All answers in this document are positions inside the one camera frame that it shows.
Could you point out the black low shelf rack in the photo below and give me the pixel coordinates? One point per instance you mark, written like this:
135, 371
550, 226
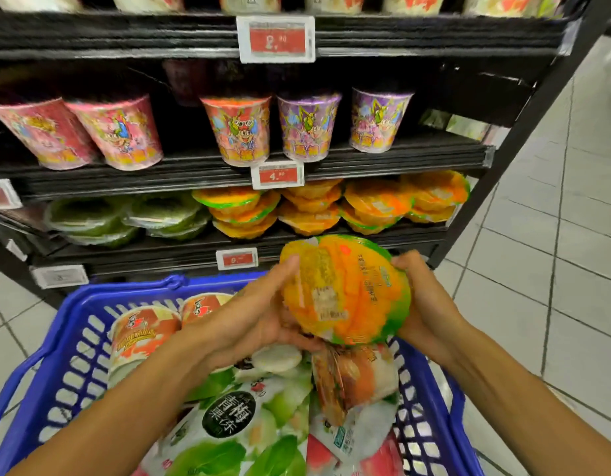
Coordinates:
137, 34

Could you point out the white price tag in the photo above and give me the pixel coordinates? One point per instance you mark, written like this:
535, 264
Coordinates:
60, 277

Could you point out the person's right hand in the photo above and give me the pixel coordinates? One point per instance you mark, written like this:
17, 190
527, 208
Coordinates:
431, 317

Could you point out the person's right forearm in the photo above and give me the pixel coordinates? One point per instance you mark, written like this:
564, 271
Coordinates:
533, 416

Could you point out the person's left hand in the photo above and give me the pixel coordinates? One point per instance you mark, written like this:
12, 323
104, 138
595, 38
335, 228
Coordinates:
241, 327

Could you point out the pale green boxes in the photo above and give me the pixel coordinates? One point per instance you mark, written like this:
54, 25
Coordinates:
464, 127

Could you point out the orange yellow jelly bowl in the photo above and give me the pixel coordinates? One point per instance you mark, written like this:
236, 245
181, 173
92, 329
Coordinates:
345, 292

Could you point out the red price tag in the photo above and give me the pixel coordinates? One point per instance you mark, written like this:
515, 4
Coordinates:
275, 39
237, 259
278, 175
0, 194

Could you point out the red cartoon jelly cup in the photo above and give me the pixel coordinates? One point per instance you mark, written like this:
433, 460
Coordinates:
238, 131

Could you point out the blue plastic shopping basket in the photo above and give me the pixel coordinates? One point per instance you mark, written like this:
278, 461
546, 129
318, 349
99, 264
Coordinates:
137, 288

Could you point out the person's left forearm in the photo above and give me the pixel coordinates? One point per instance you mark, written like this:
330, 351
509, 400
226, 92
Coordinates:
102, 421

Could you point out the green jelly bag black label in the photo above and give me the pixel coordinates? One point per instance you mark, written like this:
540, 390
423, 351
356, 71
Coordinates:
228, 413

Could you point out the red jelly bag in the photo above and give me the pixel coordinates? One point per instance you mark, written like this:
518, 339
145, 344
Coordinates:
384, 466

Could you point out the purple cartoon jelly cup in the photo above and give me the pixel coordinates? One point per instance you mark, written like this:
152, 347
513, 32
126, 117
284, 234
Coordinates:
379, 121
309, 126

